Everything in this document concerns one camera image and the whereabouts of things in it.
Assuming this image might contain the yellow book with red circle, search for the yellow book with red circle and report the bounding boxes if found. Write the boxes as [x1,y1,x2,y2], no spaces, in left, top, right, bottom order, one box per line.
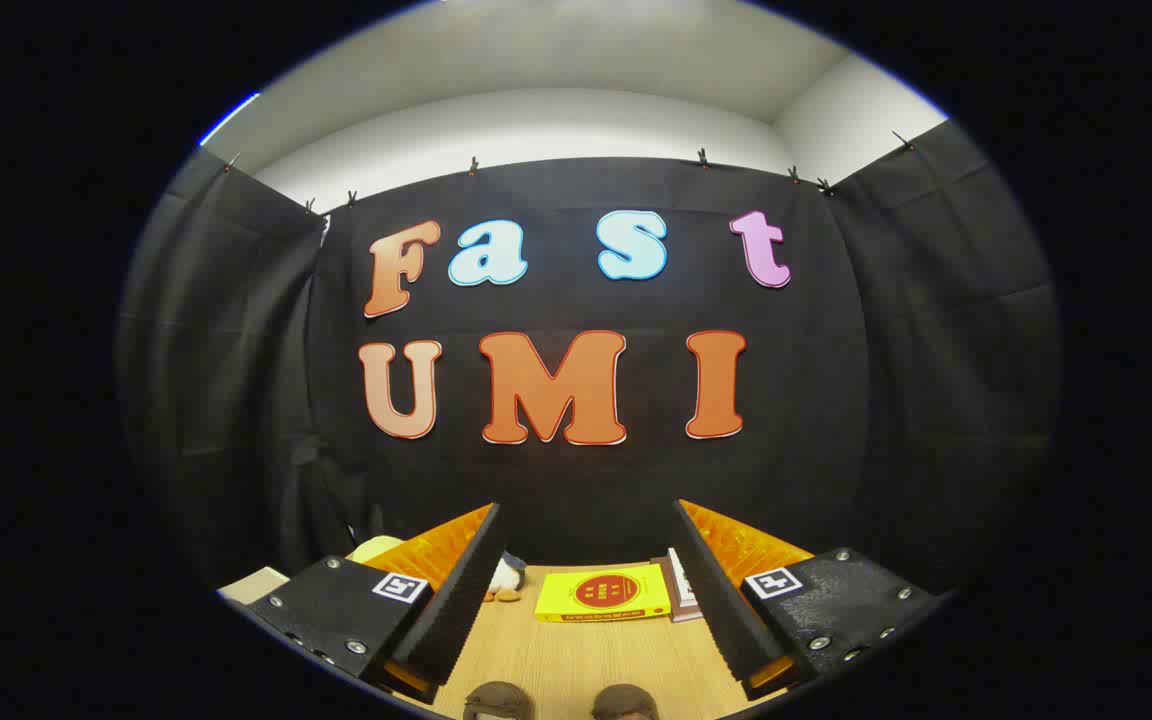
[534,563,673,624]

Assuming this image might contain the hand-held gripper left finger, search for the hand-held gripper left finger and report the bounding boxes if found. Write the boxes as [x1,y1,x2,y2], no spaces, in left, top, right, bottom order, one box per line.
[236,502,510,705]

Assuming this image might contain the penguin plush toy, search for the penguin plush toy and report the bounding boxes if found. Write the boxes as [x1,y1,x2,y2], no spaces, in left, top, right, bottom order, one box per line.
[483,552,529,603]

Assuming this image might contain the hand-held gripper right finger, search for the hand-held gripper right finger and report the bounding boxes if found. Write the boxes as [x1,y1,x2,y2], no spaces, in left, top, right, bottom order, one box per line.
[673,498,947,701]

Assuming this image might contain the beige fabric storage box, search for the beige fabric storage box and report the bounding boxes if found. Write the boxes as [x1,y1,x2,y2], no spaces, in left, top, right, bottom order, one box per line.
[219,566,292,605]

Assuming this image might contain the white illustrated book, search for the white illustrated book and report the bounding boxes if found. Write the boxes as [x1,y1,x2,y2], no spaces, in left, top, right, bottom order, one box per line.
[667,547,705,613]

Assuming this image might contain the brown suede shoe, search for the brown suede shoe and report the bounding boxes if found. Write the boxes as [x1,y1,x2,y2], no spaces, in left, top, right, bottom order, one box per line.
[463,681,537,720]
[591,684,661,720]

